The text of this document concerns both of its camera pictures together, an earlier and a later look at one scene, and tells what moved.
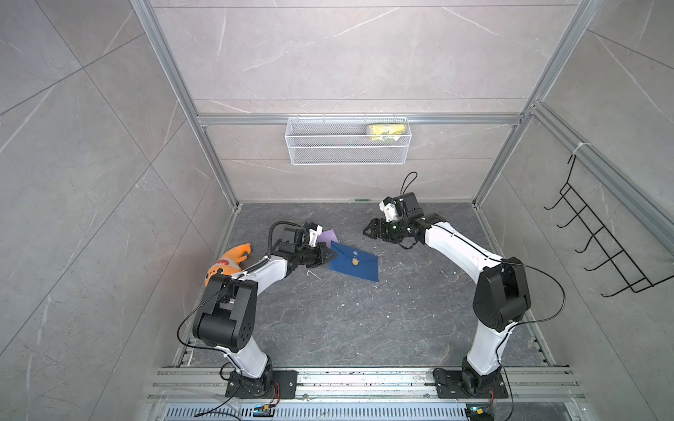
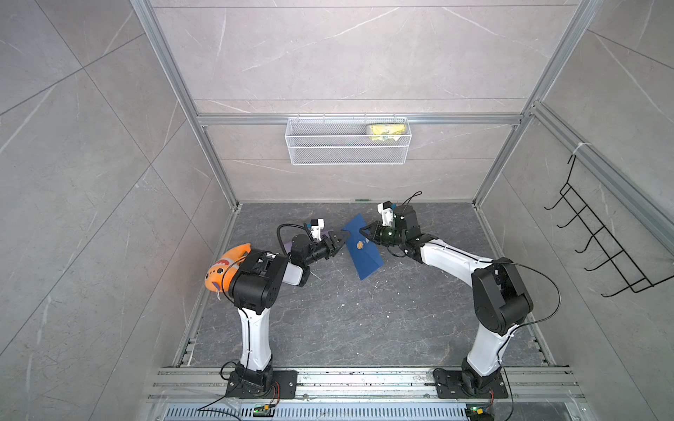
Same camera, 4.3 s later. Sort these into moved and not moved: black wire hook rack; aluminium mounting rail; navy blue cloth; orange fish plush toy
Moved: navy blue cloth
Not moved: black wire hook rack; aluminium mounting rail; orange fish plush toy
